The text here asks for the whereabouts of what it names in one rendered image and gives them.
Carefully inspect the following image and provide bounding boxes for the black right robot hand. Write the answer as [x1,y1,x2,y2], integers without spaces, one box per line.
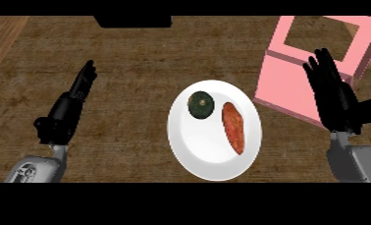
[302,47,371,136]

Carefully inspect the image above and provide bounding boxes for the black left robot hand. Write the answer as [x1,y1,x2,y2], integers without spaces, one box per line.
[32,59,99,146]

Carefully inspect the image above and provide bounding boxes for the pink open box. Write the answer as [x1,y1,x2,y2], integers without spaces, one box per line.
[252,16,371,130]

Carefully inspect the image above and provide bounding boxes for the orange sweet potato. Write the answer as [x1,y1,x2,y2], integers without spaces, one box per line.
[221,101,246,156]

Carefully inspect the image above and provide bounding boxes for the white oval plate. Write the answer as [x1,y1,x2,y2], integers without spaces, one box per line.
[166,79,263,182]

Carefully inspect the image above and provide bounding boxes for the dark green round squash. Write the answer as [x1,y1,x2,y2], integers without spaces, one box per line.
[187,90,216,120]

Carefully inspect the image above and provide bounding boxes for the black appliance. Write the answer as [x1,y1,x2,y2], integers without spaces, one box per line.
[93,16,174,29]

